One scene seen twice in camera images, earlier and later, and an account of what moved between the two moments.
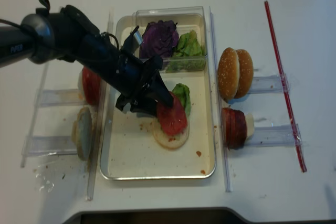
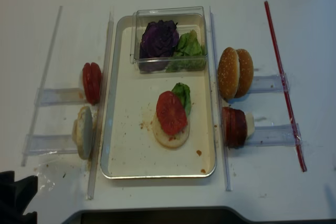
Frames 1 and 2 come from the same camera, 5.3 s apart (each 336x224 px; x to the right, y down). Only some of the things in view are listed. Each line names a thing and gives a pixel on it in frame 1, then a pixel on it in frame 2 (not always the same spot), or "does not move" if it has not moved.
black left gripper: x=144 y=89 to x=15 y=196
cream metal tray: x=129 y=149 does not move
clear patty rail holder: x=274 y=136 does not move
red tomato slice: x=172 y=120 does not move
